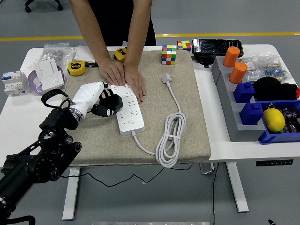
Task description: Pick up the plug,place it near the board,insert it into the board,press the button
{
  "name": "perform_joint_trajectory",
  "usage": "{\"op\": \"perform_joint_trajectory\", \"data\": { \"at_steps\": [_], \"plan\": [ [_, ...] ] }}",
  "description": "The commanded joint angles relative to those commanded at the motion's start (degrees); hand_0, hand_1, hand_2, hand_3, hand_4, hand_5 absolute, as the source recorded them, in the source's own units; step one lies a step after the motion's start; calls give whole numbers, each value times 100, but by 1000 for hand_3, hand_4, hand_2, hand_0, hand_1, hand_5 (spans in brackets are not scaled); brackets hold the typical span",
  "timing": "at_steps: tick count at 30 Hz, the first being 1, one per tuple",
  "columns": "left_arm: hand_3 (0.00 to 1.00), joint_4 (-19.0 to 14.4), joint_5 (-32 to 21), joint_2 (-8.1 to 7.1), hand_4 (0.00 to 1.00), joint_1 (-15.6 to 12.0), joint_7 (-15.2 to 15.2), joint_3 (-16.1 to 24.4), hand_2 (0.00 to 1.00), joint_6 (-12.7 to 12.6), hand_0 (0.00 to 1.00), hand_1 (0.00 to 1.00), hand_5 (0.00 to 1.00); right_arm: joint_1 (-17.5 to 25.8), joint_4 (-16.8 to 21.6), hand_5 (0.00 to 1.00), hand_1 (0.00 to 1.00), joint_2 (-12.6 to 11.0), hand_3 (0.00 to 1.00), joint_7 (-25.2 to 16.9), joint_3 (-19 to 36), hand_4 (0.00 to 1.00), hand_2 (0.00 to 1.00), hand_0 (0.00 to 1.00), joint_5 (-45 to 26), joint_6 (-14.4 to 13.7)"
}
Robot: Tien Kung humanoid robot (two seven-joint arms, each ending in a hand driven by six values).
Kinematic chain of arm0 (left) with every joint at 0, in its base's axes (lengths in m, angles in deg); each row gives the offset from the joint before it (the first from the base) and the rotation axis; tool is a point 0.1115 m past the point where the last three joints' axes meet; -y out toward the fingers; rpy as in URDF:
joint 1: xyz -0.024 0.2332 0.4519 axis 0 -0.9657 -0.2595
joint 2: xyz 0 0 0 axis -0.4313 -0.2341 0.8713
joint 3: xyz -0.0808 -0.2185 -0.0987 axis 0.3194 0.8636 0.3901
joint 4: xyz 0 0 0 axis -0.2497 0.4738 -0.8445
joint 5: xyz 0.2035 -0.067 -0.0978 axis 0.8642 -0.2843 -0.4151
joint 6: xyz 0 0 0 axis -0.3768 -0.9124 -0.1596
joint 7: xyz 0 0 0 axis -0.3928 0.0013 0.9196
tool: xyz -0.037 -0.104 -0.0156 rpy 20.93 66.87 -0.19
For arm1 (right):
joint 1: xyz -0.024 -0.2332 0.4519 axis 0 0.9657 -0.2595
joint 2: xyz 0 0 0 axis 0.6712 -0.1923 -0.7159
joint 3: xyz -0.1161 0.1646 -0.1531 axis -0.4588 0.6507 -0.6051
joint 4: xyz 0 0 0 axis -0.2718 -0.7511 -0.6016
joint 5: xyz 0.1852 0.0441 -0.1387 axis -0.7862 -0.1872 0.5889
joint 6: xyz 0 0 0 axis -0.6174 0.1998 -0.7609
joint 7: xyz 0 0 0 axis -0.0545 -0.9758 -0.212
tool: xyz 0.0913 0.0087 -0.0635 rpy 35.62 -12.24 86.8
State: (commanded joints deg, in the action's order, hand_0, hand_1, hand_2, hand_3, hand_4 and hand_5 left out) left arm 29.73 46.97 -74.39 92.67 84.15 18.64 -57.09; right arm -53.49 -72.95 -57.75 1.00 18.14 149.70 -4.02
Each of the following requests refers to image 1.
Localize person's left hand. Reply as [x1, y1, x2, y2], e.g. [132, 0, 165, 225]
[123, 65, 146, 104]

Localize person's right hand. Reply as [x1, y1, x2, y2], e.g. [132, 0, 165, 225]
[97, 57, 128, 86]

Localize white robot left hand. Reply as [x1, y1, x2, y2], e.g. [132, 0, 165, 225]
[71, 81, 118, 117]

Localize black plug adapter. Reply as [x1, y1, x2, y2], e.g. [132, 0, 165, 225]
[99, 93, 124, 111]

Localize white power strip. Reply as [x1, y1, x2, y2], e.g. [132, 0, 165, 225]
[110, 83, 145, 136]

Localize yellow tape measure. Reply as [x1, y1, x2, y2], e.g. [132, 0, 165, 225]
[113, 46, 128, 63]
[67, 61, 86, 76]

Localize large colourful puzzle cube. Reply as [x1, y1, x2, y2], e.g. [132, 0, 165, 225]
[161, 44, 177, 66]

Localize white table leg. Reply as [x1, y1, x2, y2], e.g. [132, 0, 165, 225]
[62, 167, 81, 221]
[226, 162, 249, 213]

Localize person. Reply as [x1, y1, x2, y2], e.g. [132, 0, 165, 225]
[92, 0, 157, 47]

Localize plastic bag of screws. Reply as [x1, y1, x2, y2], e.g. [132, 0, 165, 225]
[28, 42, 78, 70]

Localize grey-brown mat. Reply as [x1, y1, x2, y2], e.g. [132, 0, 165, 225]
[63, 49, 211, 167]

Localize purple bowl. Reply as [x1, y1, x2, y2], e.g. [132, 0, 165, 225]
[27, 65, 66, 96]

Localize black table control panel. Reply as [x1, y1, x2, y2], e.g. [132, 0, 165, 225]
[255, 159, 294, 167]

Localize small colourful puzzle cube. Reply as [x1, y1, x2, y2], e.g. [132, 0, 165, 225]
[176, 40, 191, 52]

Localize black device stand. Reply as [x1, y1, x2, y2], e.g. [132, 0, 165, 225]
[193, 54, 218, 68]

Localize white circuit breaker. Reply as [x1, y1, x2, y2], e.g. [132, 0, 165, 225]
[1, 71, 28, 97]

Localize grey box under table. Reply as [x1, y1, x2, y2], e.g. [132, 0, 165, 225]
[199, 163, 219, 175]

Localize blue plastic bin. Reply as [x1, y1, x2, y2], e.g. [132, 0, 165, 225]
[257, 100, 300, 145]

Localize shiny black flat device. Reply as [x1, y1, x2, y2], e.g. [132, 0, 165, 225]
[191, 38, 244, 58]

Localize black office chair base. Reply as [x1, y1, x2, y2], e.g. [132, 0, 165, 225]
[24, 0, 64, 14]

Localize orange cylinder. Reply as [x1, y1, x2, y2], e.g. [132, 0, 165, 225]
[222, 46, 240, 68]
[229, 62, 248, 84]

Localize grey stepped block holder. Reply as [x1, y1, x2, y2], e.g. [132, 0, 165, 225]
[210, 56, 265, 143]

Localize yellow lemon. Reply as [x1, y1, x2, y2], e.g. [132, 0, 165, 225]
[262, 108, 285, 133]

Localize blue square block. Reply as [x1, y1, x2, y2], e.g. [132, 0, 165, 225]
[233, 81, 255, 104]
[239, 102, 264, 126]

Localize clear plastic parts bag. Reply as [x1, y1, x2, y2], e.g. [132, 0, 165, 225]
[239, 56, 265, 82]

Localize black cloth with red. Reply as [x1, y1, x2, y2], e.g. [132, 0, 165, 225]
[252, 76, 300, 101]

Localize plastic bag of resistors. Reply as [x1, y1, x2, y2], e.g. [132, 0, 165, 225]
[260, 52, 293, 83]

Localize white power strip cord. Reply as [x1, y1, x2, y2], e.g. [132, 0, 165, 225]
[130, 72, 187, 168]

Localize white switch panel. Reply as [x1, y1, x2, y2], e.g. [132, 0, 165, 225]
[74, 45, 97, 64]

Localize white wall socket panel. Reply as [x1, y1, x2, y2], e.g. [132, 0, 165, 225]
[40, 71, 64, 91]

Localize black hanging cable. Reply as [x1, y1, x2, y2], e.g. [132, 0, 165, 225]
[212, 163, 220, 225]

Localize black cable under table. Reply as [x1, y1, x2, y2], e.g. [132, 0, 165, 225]
[61, 163, 193, 188]

